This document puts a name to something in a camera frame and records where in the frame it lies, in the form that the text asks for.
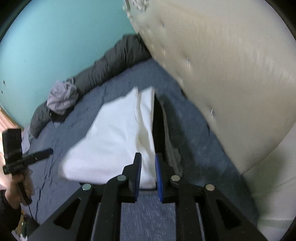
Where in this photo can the light grey pillow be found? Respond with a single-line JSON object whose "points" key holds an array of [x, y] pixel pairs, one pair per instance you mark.
{"points": [[27, 139]]}

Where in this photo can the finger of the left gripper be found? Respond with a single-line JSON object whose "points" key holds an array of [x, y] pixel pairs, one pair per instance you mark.
{"points": [[37, 156]]}

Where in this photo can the person left hand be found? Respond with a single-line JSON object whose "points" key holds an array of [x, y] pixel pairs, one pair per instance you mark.
{"points": [[13, 194]]}

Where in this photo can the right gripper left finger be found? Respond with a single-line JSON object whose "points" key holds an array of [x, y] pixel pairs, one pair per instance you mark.
{"points": [[93, 212]]}

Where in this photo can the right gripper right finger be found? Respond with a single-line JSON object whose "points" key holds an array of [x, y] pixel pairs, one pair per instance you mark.
{"points": [[202, 212]]}

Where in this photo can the grey lilac garment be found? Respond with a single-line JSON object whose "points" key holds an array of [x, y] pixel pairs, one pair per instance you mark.
{"points": [[62, 96]]}

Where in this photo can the cream tufted headboard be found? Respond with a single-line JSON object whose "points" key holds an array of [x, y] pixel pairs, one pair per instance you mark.
{"points": [[235, 60]]}

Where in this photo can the person left dark sleeve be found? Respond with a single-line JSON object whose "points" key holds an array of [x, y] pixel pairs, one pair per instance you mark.
{"points": [[10, 218]]}

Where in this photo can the blue bed sheet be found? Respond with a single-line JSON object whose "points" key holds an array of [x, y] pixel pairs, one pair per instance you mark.
{"points": [[203, 159]]}

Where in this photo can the pink curtain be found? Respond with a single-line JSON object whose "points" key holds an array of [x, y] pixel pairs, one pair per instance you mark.
{"points": [[6, 122]]}

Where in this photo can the white long sleeve shirt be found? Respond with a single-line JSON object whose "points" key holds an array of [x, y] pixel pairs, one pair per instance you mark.
{"points": [[121, 129]]}

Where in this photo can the dark grey rolled duvet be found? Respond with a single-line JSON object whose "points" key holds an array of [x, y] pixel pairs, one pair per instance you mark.
{"points": [[127, 52]]}

